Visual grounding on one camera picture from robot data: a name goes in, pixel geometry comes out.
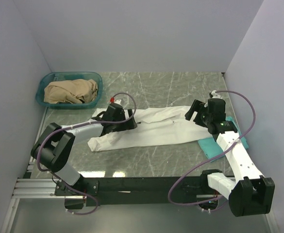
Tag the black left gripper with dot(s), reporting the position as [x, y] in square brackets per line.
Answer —
[129, 124]

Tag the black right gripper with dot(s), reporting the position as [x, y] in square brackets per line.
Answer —
[199, 107]

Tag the white printed t-shirt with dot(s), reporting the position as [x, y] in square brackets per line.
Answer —
[155, 127]

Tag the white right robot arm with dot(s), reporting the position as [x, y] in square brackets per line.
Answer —
[251, 193]

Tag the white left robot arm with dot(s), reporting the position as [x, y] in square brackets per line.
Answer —
[54, 145]

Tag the folded teal t-shirt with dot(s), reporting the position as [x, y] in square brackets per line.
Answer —
[211, 149]

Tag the beige t-shirt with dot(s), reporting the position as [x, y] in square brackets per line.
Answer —
[74, 92]

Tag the teal plastic basket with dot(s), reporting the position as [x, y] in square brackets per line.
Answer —
[63, 76]

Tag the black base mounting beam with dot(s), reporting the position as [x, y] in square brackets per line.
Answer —
[130, 190]

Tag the aluminium rail frame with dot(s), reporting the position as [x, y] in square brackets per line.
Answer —
[44, 189]

